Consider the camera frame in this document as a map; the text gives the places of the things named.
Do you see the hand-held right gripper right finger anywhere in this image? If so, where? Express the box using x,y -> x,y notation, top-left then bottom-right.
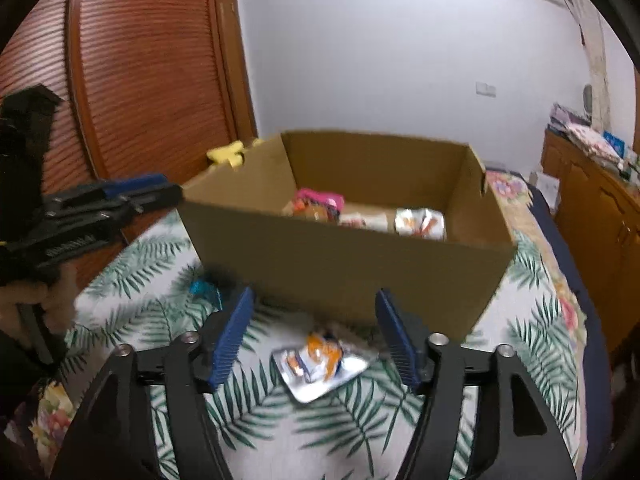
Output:
375,287 -> 586,480

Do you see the leaf-print blanket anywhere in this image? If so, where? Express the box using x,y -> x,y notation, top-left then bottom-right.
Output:
60,210 -> 588,480

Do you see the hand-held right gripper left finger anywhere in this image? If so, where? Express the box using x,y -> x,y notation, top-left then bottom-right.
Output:
47,286 -> 257,480

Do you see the blue candy wrapper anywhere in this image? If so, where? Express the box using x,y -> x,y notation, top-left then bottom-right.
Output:
189,280 -> 224,311

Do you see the folded floral cloth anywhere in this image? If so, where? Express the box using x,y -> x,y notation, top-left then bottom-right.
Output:
565,127 -> 623,167

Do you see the brown cardboard box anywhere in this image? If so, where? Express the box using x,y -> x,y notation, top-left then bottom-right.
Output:
177,130 -> 518,346

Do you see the yellow plush toy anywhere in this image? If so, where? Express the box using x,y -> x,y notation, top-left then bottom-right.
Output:
207,140 -> 263,168

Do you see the folded purple cloth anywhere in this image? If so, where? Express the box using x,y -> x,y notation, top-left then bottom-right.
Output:
550,102 -> 591,133

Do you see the person's left hand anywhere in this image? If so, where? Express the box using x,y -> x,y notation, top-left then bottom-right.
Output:
0,262 -> 78,361

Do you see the beige hanging curtain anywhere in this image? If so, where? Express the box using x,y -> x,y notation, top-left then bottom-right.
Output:
575,5 -> 609,126

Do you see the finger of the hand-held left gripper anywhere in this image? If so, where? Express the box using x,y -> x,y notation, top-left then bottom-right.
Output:
44,174 -> 170,211
47,185 -> 185,233

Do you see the navy bed sheet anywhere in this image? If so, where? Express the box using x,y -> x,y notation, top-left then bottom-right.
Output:
525,180 -> 617,461

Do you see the pink snack packet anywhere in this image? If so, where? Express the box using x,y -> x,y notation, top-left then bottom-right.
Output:
291,189 -> 346,223

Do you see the small blue box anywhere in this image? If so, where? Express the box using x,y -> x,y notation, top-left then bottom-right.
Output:
602,131 -> 629,159

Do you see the wooden wardrobe door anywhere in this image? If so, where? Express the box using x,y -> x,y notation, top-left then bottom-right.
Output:
0,0 -> 258,286

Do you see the wooden cabinet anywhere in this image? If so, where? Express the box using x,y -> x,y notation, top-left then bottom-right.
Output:
540,127 -> 640,351

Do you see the floral quilt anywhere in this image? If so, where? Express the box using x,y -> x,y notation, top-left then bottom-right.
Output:
482,169 -> 591,361

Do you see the white packet with red label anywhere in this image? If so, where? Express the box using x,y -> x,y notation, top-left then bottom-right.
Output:
340,210 -> 391,232

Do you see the silver packet orange blue print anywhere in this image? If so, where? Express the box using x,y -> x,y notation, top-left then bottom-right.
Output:
271,330 -> 371,405

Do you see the silver packet with orange print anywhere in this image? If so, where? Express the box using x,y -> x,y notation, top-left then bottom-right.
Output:
394,207 -> 447,240

